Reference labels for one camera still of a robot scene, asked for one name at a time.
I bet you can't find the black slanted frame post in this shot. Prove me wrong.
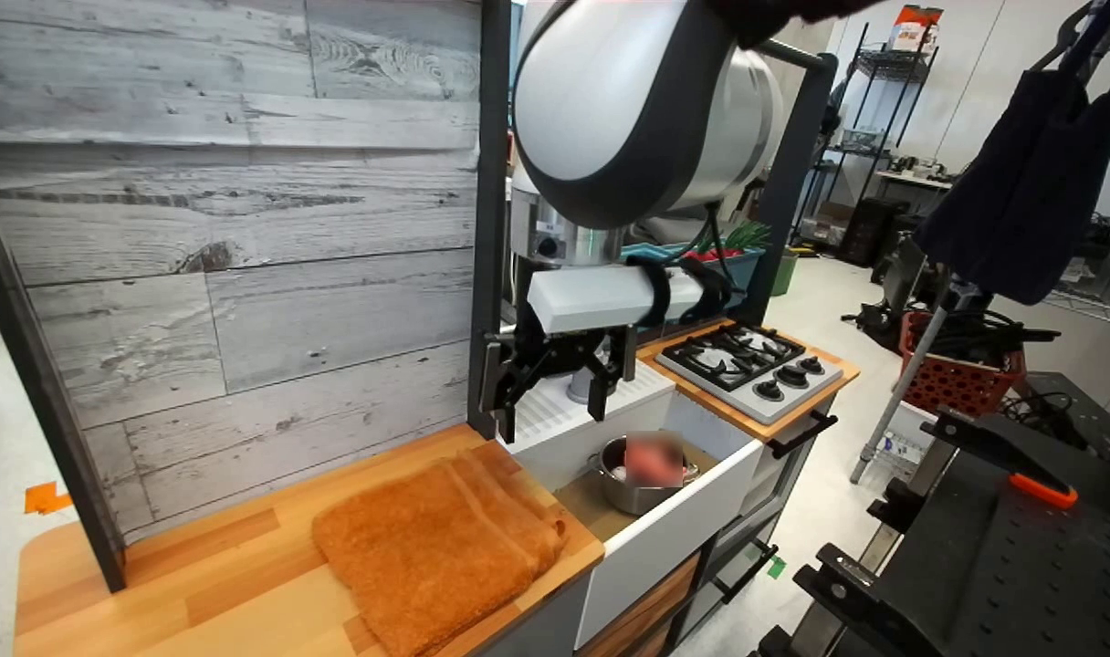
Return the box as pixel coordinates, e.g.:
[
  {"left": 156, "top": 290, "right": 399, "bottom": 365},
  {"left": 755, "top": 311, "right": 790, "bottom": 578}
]
[{"left": 0, "top": 165, "right": 133, "bottom": 600}]

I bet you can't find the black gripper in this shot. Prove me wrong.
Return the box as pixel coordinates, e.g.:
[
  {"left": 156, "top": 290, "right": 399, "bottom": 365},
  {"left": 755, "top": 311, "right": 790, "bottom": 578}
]
[{"left": 480, "top": 318, "right": 644, "bottom": 444}]

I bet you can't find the black cabinet handle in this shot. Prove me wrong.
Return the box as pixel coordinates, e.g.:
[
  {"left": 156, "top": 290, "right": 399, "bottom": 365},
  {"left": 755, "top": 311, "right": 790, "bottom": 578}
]
[
  {"left": 712, "top": 538, "right": 780, "bottom": 607},
  {"left": 765, "top": 409, "right": 844, "bottom": 464}
]

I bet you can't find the red box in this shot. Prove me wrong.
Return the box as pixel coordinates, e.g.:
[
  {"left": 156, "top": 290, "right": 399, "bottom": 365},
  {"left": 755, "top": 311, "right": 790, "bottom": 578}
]
[{"left": 886, "top": 0, "right": 950, "bottom": 53}]

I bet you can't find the kitchen base cabinet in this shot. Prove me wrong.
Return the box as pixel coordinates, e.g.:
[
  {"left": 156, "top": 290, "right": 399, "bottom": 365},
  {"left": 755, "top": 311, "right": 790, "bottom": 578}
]
[{"left": 480, "top": 416, "right": 834, "bottom": 657}]

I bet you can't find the grey wood backsplash panel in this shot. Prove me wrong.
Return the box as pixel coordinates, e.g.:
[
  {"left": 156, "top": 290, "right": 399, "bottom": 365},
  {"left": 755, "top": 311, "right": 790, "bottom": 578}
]
[{"left": 0, "top": 0, "right": 487, "bottom": 549}]

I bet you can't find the red perforated crate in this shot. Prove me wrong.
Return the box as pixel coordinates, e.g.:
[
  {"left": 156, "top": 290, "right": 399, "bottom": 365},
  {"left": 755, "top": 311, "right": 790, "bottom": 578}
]
[{"left": 898, "top": 304, "right": 1030, "bottom": 423}]

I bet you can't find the dark hanging bag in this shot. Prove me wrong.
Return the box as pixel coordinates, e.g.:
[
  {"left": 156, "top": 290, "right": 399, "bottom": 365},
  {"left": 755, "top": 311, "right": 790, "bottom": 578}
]
[{"left": 915, "top": 0, "right": 1110, "bottom": 311}]

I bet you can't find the stainless steel pot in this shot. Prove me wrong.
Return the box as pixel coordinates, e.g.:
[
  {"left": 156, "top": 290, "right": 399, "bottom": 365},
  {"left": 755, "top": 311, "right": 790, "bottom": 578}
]
[{"left": 592, "top": 432, "right": 705, "bottom": 522}]

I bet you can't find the white tripod pole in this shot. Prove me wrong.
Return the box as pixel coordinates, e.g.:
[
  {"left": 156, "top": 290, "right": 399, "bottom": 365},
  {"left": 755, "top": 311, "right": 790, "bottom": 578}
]
[{"left": 847, "top": 281, "right": 964, "bottom": 488}]

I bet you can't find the black perforated work table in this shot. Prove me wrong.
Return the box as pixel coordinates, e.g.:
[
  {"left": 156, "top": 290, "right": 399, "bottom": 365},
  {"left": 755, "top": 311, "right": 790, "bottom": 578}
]
[{"left": 754, "top": 367, "right": 1110, "bottom": 657}]

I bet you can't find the orange terry towel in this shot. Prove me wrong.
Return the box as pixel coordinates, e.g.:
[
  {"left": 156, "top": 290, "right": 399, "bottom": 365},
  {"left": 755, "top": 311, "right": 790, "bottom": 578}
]
[{"left": 311, "top": 443, "right": 572, "bottom": 657}]

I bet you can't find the pink plush bunny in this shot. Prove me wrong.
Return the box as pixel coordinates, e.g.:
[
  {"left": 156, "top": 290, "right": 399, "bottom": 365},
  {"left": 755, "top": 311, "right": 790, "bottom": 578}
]
[{"left": 622, "top": 437, "right": 696, "bottom": 494}]

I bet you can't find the orange handled black clamp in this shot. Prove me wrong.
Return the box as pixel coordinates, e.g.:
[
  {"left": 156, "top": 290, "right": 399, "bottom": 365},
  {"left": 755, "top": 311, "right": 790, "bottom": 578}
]
[{"left": 919, "top": 409, "right": 1083, "bottom": 513}]

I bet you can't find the teal plastic bin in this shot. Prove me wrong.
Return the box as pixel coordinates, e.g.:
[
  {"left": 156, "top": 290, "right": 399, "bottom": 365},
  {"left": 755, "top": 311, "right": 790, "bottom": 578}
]
[{"left": 727, "top": 243, "right": 772, "bottom": 322}]

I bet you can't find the black wire shelf unit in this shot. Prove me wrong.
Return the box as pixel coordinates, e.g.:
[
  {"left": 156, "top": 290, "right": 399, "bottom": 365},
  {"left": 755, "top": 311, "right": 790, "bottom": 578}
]
[{"left": 806, "top": 17, "right": 950, "bottom": 253}]

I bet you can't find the black metal kitchen frame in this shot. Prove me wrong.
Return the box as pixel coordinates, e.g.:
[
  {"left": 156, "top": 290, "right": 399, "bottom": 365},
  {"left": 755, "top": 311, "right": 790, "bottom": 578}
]
[{"left": 465, "top": 0, "right": 844, "bottom": 409}]

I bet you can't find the white kitchen sink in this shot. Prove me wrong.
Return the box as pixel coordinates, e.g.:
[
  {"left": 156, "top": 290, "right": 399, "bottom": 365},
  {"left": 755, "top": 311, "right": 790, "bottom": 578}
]
[{"left": 494, "top": 349, "right": 774, "bottom": 648}]

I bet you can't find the grey toy gas stove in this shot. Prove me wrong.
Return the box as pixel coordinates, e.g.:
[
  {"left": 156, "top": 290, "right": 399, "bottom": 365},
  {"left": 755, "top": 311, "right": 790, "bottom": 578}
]
[{"left": 654, "top": 322, "right": 850, "bottom": 428}]

